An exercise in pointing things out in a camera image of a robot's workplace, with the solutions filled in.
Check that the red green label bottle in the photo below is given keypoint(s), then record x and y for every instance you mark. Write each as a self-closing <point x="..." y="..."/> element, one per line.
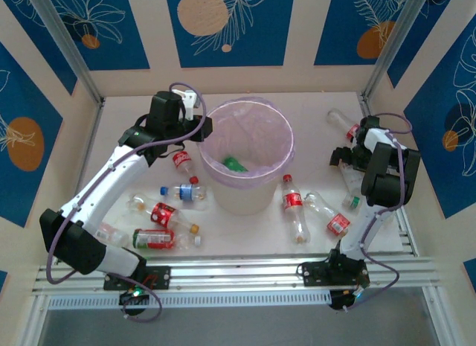
<point x="154" y="239"/>

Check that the green plastic bottle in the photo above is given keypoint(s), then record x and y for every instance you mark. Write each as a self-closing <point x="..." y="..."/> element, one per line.
<point x="234" y="163"/>

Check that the clear curvy red label bottle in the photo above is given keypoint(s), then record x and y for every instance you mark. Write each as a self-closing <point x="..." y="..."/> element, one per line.
<point x="336" y="223"/>

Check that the purple plastic bin liner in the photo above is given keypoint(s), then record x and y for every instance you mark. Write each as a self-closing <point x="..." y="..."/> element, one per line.
<point x="260" y="119"/>

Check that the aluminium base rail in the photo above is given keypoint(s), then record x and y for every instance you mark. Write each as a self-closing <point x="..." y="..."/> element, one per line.
<point x="238" y="275"/>

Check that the small red label cola bottle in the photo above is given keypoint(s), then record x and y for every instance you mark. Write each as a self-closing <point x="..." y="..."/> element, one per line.
<point x="182" y="161"/>

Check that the green cap clear bottle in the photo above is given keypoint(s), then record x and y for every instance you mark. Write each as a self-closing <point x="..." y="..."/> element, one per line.
<point x="351" y="199"/>

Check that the long neck red label bottle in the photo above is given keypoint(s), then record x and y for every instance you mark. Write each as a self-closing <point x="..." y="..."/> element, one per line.
<point x="340" y="119"/>

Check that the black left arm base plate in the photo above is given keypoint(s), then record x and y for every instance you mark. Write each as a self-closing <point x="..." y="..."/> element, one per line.
<point x="160" y="277"/>

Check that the orange cap red label bottle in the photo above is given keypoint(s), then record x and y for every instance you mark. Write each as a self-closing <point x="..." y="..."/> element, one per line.
<point x="163" y="214"/>

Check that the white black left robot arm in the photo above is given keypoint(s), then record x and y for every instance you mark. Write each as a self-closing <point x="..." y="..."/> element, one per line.
<point x="111" y="175"/>

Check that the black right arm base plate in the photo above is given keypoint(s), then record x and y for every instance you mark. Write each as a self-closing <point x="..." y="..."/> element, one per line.
<point x="312" y="273"/>

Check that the red cap cola bottle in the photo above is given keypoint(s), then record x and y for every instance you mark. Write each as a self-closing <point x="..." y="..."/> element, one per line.
<point x="292" y="201"/>

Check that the white round waste bin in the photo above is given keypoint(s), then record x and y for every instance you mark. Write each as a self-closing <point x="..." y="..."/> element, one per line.
<point x="241" y="197"/>

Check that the black controller board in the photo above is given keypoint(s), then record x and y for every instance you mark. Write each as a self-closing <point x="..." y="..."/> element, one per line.
<point x="134" y="303"/>
<point x="342" y="301"/>

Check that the aluminium corner post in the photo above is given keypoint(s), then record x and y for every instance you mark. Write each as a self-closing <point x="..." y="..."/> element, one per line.
<point x="394" y="41"/>
<point x="67" y="41"/>

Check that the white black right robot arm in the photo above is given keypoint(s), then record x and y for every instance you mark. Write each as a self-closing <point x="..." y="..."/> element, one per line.
<point x="366" y="223"/>

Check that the blue label clear bottle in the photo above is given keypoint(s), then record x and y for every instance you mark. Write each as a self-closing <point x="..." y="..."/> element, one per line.
<point x="184" y="192"/>

